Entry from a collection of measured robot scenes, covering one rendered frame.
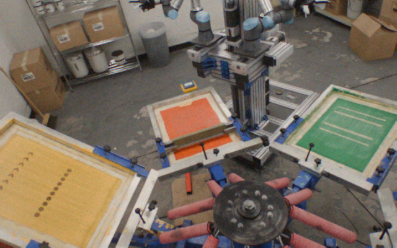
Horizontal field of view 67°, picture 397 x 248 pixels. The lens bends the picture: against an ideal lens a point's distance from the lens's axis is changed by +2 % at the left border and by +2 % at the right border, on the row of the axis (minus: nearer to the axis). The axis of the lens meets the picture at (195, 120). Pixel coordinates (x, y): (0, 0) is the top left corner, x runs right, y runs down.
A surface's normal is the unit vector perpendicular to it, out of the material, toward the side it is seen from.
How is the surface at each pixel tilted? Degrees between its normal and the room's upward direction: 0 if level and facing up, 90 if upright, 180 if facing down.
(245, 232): 0
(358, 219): 0
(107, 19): 88
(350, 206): 0
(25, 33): 90
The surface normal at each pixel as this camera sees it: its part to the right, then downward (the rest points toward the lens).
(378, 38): 0.04, 0.61
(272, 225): -0.16, -0.77
